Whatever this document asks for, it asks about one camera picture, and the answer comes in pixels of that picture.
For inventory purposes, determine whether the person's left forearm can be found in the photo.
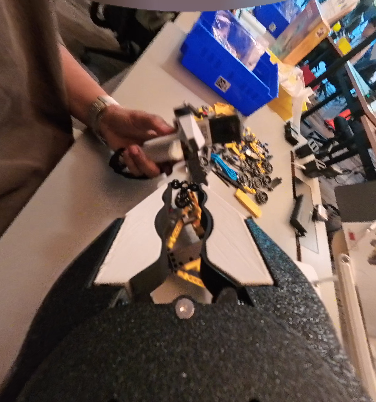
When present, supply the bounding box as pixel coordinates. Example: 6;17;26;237
57;44;113;132

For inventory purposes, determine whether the yellow building block vehicle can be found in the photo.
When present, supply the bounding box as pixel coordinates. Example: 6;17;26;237
164;188;209;289

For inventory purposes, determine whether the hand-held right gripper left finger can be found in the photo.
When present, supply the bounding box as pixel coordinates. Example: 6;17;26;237
94;184;173;297

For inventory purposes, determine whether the colourful cardboard box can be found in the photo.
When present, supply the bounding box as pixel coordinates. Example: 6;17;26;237
270;0;331;65

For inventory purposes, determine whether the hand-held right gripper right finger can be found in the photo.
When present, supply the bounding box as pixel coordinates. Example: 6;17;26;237
201;185;275;303

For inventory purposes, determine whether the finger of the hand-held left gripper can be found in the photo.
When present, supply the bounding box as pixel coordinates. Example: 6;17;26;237
182;140;212;186

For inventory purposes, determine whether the small yellow block piece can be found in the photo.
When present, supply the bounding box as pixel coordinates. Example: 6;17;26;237
235;188;263;218

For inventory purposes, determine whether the yellow cardboard box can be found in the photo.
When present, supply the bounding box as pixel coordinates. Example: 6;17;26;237
267;91;308;121

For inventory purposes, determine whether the silver wristwatch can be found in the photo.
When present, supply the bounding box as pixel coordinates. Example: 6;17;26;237
87;95;120;136

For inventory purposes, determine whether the pile of loose block parts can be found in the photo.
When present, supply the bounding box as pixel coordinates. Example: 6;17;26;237
202;105;283;205

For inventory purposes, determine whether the person's left hand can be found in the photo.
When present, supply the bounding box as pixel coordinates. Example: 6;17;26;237
99;108;176;178

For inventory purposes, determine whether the small black connector piece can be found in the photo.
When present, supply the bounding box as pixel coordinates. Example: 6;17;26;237
171;180;198;208

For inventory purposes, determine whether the blue bin with plastic bags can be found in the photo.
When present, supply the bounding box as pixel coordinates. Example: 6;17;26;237
180;10;280;117

